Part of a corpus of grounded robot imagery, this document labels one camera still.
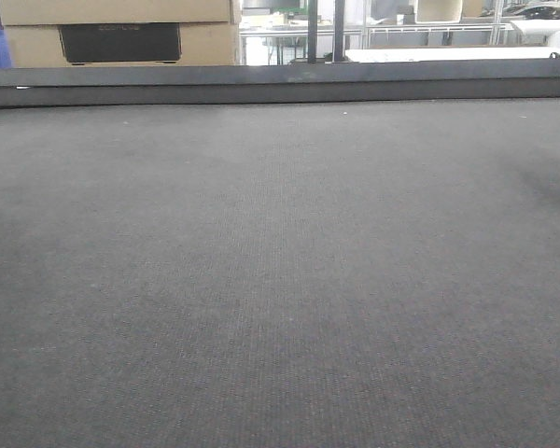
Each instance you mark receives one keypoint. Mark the white background table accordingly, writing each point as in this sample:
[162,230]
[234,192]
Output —
[404,55]

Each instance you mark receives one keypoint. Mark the white shelving rack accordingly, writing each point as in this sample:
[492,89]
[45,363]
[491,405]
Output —
[281,45]

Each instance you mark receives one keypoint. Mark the black vertical post right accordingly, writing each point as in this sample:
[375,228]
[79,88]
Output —
[338,34]

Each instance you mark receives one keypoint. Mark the dark grey table mat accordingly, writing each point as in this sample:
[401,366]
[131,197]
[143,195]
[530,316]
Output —
[349,275]

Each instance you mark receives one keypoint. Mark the grey table edge rail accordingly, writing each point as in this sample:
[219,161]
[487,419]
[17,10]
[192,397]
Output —
[299,83]

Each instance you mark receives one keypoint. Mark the lower cardboard box black label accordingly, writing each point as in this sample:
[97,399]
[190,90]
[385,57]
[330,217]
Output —
[201,45]

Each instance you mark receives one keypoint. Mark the upper cardboard box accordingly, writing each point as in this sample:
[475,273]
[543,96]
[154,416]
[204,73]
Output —
[46,12]

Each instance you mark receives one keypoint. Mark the black vertical post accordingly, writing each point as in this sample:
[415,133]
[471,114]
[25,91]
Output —
[312,9]
[338,34]

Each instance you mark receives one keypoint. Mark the black vertical post left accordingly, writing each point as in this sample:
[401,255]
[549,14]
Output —
[312,9]

